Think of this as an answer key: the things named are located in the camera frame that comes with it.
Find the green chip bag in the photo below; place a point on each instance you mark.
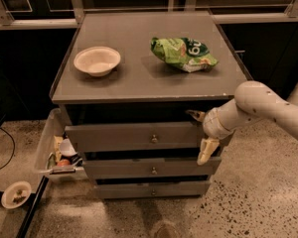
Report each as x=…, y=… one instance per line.
x=186, y=54

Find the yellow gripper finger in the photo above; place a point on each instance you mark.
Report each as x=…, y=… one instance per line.
x=207, y=148
x=197, y=115

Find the clear plastic storage bin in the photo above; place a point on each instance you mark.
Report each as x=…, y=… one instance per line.
x=54, y=126

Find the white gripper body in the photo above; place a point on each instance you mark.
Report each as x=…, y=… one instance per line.
x=211, y=124

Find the small white cup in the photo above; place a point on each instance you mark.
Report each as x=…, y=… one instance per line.
x=66, y=148

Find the white plate on floor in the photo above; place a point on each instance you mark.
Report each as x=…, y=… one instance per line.
x=16, y=194

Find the grey drawer cabinet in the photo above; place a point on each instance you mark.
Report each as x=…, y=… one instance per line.
x=143, y=89

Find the metal railing frame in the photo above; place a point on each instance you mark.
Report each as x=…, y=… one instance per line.
x=48, y=14

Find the grey drawer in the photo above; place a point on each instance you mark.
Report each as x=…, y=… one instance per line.
x=135, y=136
x=156, y=189
x=150, y=168

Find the grey middle drawer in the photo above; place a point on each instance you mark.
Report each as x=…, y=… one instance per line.
x=150, y=168

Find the grey top drawer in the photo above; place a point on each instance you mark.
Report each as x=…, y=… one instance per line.
x=135, y=136

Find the black floor bar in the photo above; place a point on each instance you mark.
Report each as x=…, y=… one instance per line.
x=35, y=199

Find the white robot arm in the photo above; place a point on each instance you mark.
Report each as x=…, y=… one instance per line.
x=252, y=102

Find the grey bottom drawer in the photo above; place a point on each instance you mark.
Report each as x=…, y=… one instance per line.
x=156, y=189

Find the white bowl on cabinet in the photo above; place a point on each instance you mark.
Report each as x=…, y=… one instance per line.
x=97, y=61

